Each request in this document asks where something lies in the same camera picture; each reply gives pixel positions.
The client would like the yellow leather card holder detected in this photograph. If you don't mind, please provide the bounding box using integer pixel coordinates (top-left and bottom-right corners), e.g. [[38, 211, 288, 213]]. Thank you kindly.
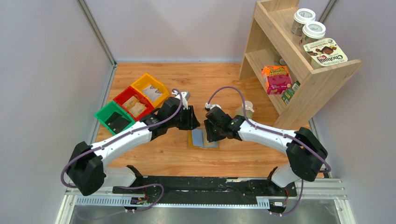
[[187, 129, 219, 149]]

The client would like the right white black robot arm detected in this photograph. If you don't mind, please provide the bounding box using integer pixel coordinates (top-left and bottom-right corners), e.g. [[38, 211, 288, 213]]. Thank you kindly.
[[204, 106, 328, 188]]

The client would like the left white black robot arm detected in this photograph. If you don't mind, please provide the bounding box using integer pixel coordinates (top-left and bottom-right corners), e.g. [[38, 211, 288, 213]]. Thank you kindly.
[[62, 91, 200, 196]]

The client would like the packet in yellow bin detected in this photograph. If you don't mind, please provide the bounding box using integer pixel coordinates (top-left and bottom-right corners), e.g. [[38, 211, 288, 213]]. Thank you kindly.
[[142, 84, 163, 102]]

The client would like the clear bottle white cap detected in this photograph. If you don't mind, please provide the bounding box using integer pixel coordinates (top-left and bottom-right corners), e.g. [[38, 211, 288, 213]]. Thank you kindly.
[[235, 100, 255, 119]]

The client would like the packet in red bin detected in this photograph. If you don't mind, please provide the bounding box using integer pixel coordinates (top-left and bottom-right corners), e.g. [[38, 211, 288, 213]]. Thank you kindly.
[[122, 96, 147, 118]]

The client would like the yellow plastic bin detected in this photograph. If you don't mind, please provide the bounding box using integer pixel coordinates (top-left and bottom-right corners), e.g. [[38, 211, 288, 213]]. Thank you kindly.
[[130, 73, 170, 108]]

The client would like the red plastic bin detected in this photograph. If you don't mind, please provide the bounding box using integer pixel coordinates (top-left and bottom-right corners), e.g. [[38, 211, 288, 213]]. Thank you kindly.
[[113, 86, 154, 121]]

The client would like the black item in green bin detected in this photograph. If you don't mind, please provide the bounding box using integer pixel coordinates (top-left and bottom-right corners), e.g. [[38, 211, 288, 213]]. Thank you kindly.
[[106, 112, 131, 134]]

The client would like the green plastic bin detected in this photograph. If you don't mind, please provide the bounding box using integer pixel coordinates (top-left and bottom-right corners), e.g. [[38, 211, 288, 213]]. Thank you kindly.
[[94, 101, 135, 135]]

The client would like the Scrub Mommy sponge box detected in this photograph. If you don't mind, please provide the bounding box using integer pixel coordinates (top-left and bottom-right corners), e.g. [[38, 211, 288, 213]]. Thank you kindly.
[[262, 66, 293, 95]]

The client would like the small green box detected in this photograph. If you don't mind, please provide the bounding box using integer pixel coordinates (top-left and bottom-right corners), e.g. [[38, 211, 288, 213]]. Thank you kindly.
[[281, 81, 300, 105]]

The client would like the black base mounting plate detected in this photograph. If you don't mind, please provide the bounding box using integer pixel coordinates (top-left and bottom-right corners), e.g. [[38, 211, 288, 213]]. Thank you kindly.
[[112, 176, 297, 205]]

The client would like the wooden shelf unit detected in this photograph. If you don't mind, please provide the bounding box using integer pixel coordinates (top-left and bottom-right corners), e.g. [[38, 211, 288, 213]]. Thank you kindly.
[[239, 0, 363, 129]]

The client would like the jar on lower shelf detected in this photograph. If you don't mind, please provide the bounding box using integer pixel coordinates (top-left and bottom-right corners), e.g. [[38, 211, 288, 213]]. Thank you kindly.
[[274, 50, 287, 66]]

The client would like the Chobani yogurt cup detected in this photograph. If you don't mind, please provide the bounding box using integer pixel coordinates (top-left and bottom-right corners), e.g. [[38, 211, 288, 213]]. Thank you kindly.
[[304, 38, 348, 69]]

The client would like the front white lidded cup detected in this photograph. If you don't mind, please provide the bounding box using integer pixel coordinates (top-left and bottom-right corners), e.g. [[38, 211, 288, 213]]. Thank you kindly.
[[299, 21, 326, 46]]

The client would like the white lidded cup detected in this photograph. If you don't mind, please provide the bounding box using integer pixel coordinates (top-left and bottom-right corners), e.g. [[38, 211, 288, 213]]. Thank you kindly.
[[299, 21, 326, 46], [291, 8, 316, 36]]

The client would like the rear white lidded cup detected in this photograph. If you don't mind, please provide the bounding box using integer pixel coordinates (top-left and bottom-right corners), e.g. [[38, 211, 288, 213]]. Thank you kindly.
[[291, 8, 316, 36]]

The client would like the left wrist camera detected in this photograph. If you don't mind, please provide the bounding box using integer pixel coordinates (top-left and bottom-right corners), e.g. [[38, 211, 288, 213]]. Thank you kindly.
[[178, 91, 191, 109]]

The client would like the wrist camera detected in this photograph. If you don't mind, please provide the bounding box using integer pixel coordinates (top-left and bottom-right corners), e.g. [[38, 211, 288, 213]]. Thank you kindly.
[[205, 103, 221, 112], [178, 91, 191, 109]]

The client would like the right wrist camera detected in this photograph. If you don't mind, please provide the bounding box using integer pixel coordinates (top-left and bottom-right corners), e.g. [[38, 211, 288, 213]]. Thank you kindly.
[[205, 103, 221, 112]]

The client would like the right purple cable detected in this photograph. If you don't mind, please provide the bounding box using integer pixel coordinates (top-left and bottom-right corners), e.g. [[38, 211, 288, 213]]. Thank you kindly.
[[206, 86, 332, 217]]

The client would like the aluminium frame rail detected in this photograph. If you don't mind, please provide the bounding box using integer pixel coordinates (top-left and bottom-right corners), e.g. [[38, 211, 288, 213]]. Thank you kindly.
[[56, 176, 355, 224]]

